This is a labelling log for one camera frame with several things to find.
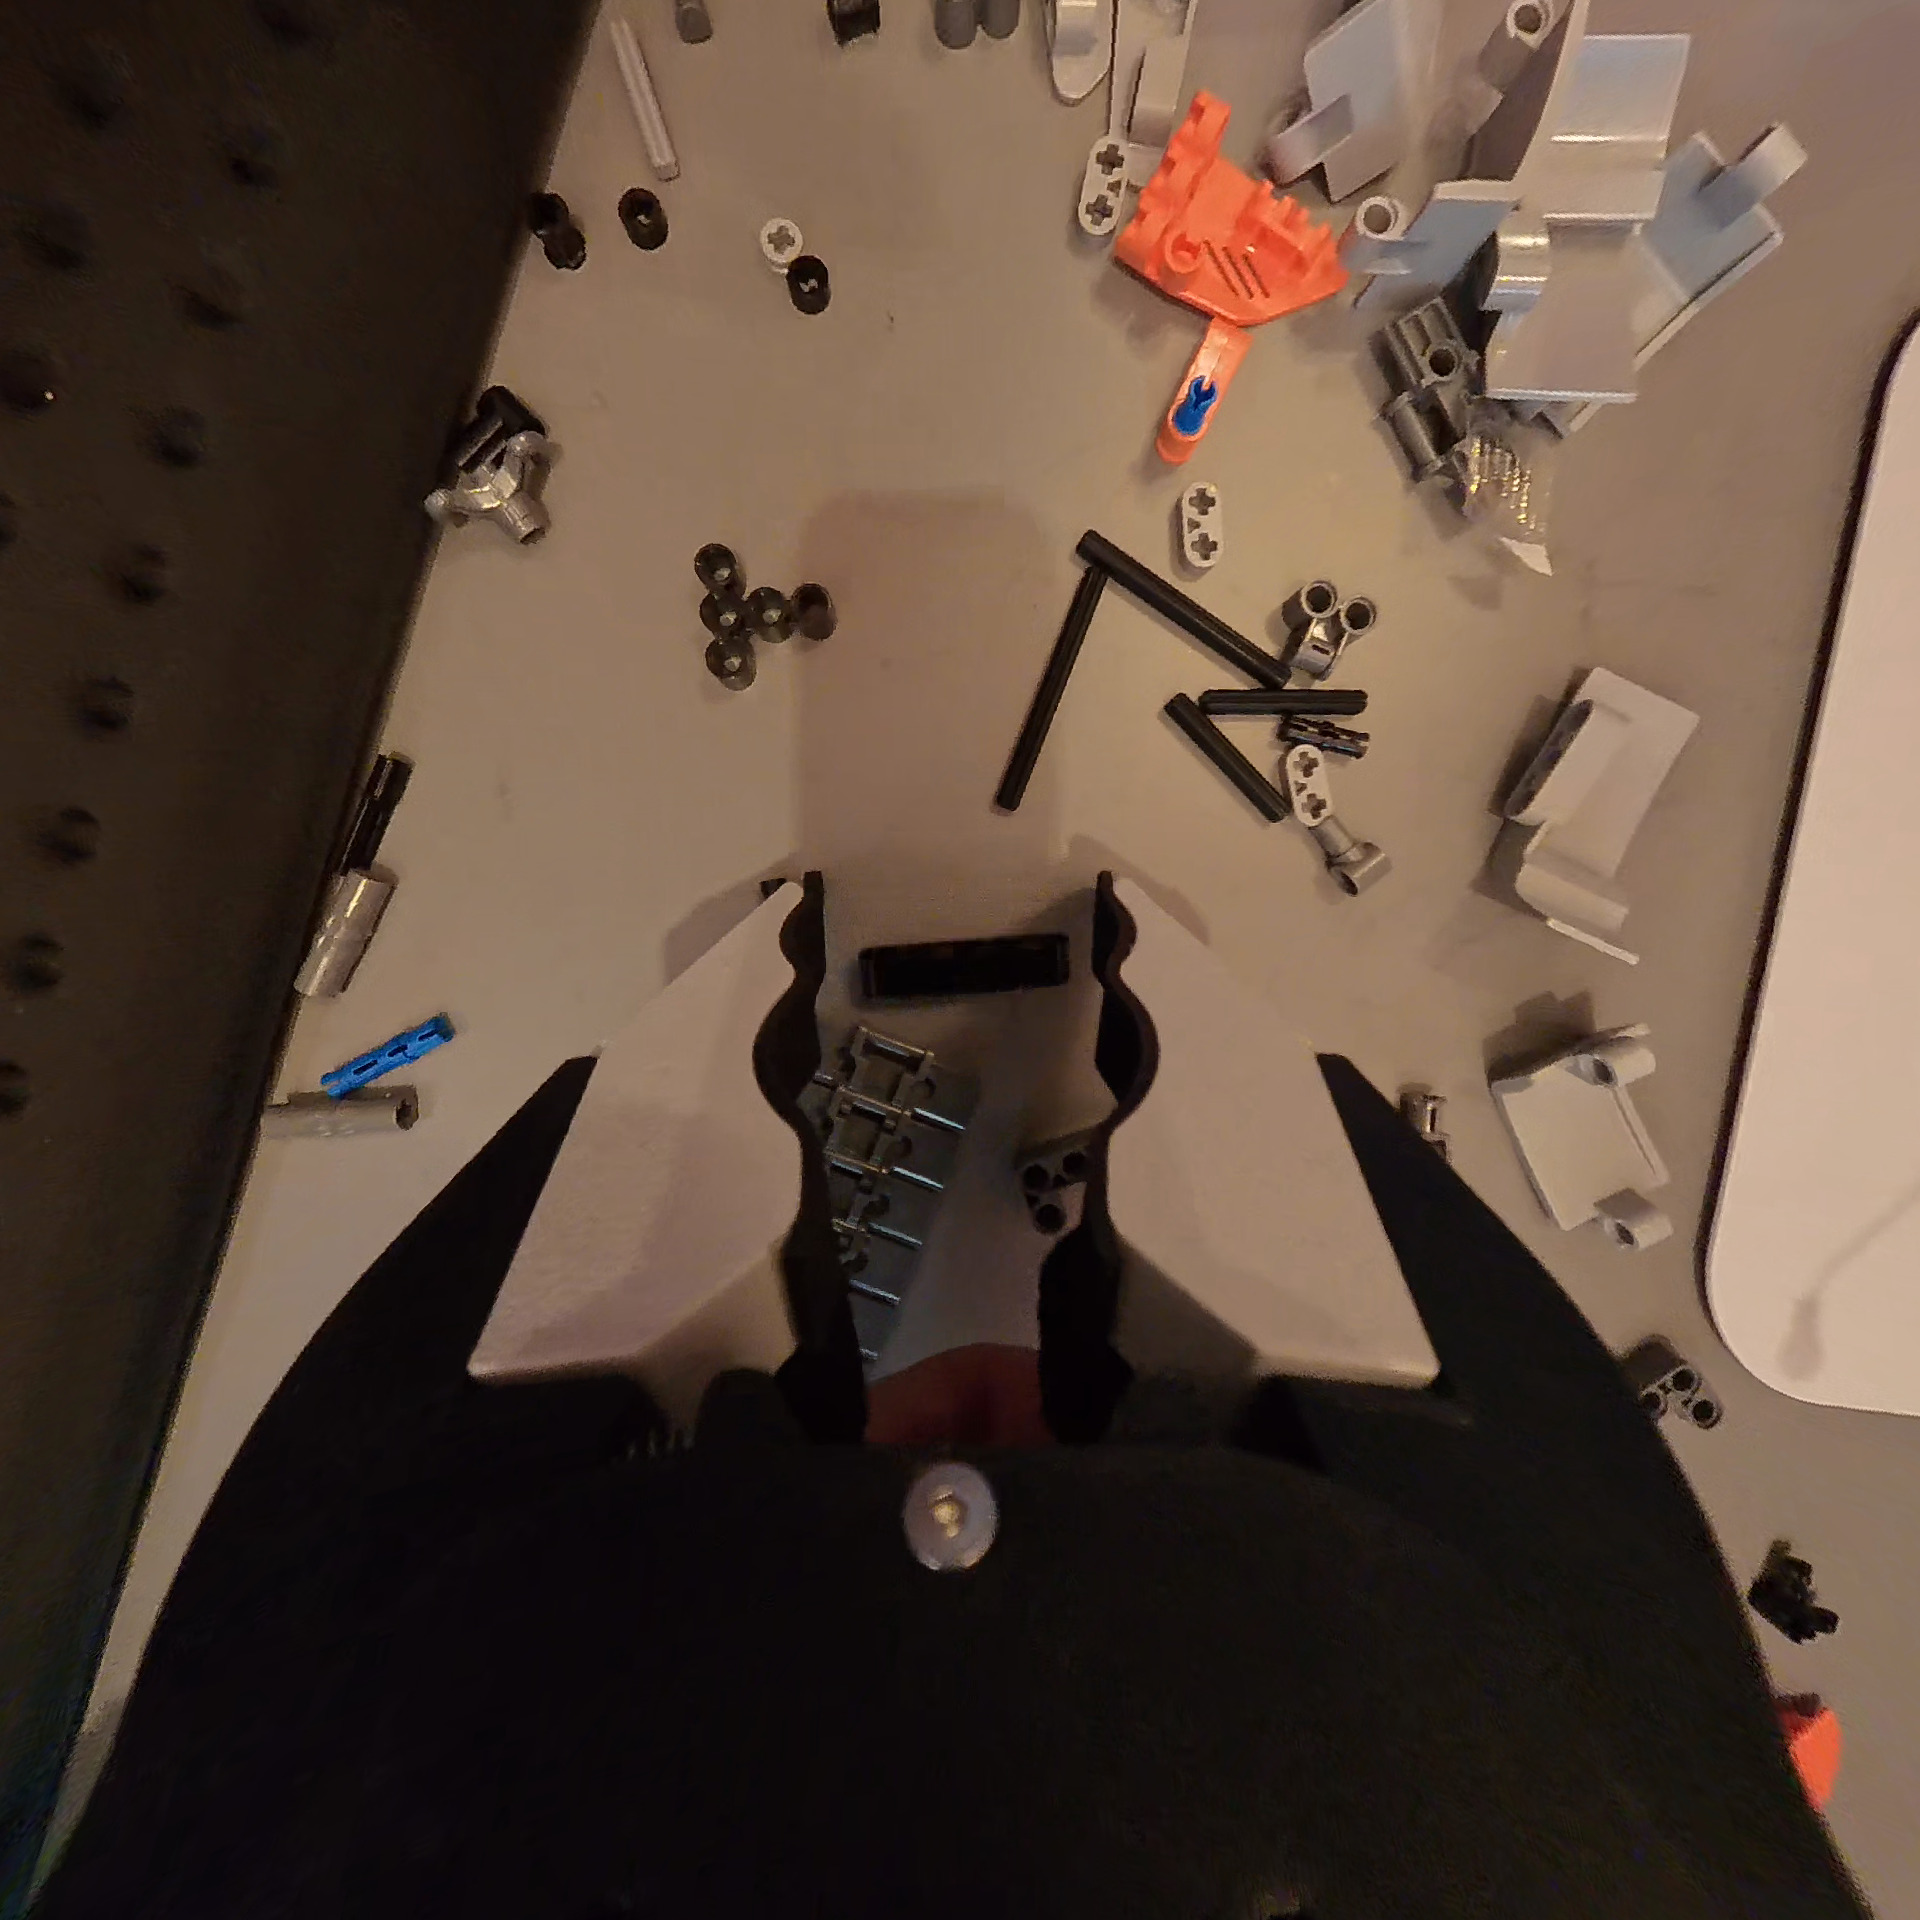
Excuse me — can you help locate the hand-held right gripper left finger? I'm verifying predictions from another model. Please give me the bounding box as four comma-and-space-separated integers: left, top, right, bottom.
467, 868, 873, 1450

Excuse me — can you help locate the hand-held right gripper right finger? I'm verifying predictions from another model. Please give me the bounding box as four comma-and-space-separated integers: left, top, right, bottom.
1034, 868, 1444, 1450

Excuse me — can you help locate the grey toy track chain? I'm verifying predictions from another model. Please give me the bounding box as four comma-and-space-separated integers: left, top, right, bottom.
794, 1022, 984, 1368

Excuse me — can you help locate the black five-hole liftarm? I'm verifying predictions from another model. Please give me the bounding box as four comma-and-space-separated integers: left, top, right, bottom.
857, 933, 1071, 1000

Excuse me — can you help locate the cluster of black bushes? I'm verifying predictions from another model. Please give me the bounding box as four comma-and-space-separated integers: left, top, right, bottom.
696, 545, 837, 693

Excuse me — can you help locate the blue toy pin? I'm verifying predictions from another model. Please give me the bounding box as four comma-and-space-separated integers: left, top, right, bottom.
319, 1013, 455, 1096

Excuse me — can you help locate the grey connector tube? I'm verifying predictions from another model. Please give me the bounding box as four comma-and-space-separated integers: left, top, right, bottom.
294, 866, 398, 1000
262, 1083, 421, 1140

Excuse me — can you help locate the dark grey short bent liftarm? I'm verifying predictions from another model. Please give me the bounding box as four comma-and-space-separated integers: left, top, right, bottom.
1626, 1339, 1724, 1426

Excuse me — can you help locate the black long toy pin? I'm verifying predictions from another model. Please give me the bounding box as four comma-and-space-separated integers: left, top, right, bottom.
333, 752, 413, 875

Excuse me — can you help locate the light grey holed curved panel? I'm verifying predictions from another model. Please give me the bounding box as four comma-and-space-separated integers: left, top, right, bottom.
1484, 666, 1700, 965

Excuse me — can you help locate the grey small pin connector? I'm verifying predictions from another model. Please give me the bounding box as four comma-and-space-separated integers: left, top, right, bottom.
1282, 582, 1378, 677

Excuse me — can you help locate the black small angled connector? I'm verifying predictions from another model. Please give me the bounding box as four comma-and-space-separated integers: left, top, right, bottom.
1746, 1542, 1841, 1641

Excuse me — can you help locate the dark studded panel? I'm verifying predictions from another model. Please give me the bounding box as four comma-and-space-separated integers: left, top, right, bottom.
0, 0, 602, 1846

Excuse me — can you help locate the small clear plastic bag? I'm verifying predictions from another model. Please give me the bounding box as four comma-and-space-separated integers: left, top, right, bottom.
1447, 428, 1562, 579

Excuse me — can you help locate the orange curved toy piece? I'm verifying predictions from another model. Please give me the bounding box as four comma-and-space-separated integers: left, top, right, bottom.
1777, 1693, 1843, 1809

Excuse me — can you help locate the orange connector with blue pin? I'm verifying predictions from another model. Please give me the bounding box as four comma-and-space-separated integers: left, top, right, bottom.
1155, 321, 1253, 468

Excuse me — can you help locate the orange ridged wedge panel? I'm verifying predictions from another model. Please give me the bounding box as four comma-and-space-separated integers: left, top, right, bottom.
1113, 90, 1354, 325

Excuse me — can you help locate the grey large shell panel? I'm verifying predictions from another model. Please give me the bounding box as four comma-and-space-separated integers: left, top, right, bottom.
1341, 0, 1809, 408

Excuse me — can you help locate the white short rod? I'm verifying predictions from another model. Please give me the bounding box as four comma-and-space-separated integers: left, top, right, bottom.
608, 15, 682, 181

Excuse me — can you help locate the grey arched panel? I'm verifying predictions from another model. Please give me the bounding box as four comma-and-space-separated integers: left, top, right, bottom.
1259, 0, 1502, 204

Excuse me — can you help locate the grey slim fairing panel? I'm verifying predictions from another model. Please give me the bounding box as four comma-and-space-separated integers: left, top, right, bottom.
1042, 0, 1121, 109
1116, 0, 1195, 136

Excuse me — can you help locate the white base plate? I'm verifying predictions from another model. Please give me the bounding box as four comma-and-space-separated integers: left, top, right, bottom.
1700, 315, 1920, 1413

